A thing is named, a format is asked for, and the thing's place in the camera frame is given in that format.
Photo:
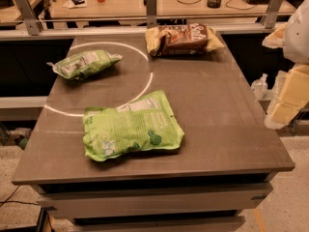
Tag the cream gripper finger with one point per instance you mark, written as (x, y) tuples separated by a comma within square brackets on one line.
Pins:
[(290, 94), (276, 38)]

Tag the brown chip bag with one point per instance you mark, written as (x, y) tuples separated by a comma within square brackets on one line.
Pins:
[(194, 38)]

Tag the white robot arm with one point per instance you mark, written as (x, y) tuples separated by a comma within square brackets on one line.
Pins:
[(296, 36)]

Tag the large green rice chip bag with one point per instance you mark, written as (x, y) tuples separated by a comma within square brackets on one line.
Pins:
[(146, 124)]

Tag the small green chip bag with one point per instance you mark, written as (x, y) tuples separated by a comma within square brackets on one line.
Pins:
[(84, 64)]

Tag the clear sanitizer bottle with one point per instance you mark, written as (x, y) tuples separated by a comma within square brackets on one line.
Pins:
[(259, 86)]

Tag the black mesh pen holder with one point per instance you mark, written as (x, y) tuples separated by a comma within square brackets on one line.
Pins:
[(214, 3)]

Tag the upper table drawer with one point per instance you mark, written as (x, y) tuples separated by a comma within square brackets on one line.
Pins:
[(154, 201)]

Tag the table drawer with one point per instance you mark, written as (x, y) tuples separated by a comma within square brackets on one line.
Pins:
[(205, 224), (154, 201)]

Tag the lower table drawer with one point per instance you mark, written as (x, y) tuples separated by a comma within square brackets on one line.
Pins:
[(205, 224)]

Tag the right metal bracket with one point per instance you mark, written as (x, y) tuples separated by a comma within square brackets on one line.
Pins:
[(270, 18)]

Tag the metal bracket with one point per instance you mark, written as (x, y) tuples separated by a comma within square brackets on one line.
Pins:
[(270, 18), (151, 13), (33, 25)]

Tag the middle metal bracket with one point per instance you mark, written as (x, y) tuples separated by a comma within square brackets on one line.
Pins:
[(151, 13)]

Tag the left metal bracket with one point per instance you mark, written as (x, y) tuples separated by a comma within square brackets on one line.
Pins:
[(33, 25)]

